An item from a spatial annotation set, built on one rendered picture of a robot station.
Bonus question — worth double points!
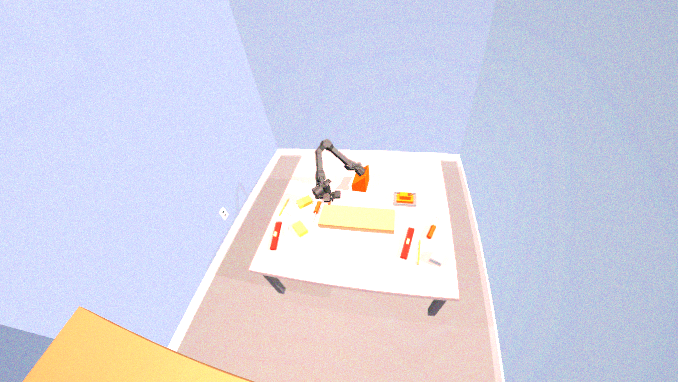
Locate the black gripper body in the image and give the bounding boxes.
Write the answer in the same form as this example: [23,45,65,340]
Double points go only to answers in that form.
[315,189,341,199]

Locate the red flat bar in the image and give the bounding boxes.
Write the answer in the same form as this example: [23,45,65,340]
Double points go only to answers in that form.
[270,221,282,250]
[400,227,414,260]

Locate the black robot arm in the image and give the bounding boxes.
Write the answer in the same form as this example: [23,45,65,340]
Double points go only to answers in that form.
[312,139,367,202]

